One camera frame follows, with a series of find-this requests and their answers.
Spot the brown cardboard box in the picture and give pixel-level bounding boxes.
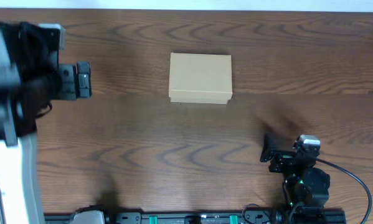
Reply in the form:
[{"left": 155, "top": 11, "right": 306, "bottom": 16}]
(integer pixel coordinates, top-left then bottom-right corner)
[{"left": 168, "top": 52, "right": 233, "bottom": 105}]

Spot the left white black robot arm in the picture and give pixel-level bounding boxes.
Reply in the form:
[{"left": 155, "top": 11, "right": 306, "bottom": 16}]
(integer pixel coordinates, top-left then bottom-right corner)
[{"left": 0, "top": 21, "right": 92, "bottom": 223}]

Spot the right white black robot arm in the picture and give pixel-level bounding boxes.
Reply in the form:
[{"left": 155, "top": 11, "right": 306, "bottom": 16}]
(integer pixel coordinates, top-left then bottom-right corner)
[{"left": 260, "top": 134, "right": 330, "bottom": 217}]

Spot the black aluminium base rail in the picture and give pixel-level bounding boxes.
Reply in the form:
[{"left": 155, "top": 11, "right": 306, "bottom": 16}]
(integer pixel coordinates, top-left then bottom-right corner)
[{"left": 45, "top": 207, "right": 346, "bottom": 224}]

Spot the right black cable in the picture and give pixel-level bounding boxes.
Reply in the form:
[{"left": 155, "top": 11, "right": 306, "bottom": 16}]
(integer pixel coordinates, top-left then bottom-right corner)
[{"left": 315, "top": 157, "right": 373, "bottom": 224}]

